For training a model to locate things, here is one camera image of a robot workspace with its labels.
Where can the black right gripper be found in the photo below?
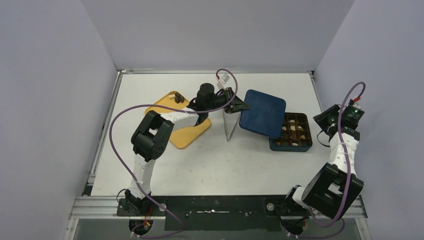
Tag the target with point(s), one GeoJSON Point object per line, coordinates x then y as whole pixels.
{"type": "Point", "coordinates": [324, 119]}

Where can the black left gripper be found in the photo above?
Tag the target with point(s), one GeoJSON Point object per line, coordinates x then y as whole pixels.
{"type": "Point", "coordinates": [237, 105]}

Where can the metal tweezers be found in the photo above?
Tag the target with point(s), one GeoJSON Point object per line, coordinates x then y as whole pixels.
{"type": "Point", "coordinates": [230, 121]}

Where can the blue box lid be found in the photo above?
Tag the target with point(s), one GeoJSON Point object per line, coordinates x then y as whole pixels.
{"type": "Point", "coordinates": [265, 115]}

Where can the blue chocolate box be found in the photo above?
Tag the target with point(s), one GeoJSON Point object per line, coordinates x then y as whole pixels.
{"type": "Point", "coordinates": [295, 134]}

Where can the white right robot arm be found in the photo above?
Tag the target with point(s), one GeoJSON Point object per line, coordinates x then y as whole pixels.
{"type": "Point", "coordinates": [335, 187]}

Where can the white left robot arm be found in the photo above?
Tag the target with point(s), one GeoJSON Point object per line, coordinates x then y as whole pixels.
{"type": "Point", "coordinates": [151, 137]}

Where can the yellow tray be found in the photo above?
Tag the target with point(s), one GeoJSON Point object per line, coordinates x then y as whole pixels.
{"type": "Point", "coordinates": [172, 107]}

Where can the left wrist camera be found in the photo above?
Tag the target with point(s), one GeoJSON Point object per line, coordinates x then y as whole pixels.
{"type": "Point", "coordinates": [224, 79]}

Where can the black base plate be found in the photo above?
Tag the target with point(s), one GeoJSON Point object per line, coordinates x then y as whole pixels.
{"type": "Point", "coordinates": [214, 212]}

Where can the aluminium frame rail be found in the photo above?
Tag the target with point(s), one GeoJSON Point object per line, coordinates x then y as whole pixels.
{"type": "Point", "coordinates": [97, 207]}

